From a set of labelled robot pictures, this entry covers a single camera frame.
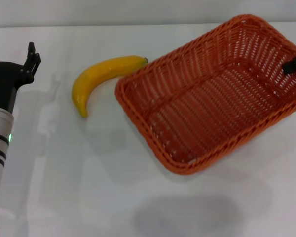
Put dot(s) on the yellow banana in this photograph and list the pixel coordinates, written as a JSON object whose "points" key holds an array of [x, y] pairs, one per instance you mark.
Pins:
{"points": [[106, 70]]}

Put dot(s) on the orange woven plastic basket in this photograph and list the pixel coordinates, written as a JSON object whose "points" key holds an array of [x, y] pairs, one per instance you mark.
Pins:
{"points": [[212, 106]]}

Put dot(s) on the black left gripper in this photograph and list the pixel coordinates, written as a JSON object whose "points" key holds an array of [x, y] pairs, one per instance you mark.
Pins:
{"points": [[5, 81]]}

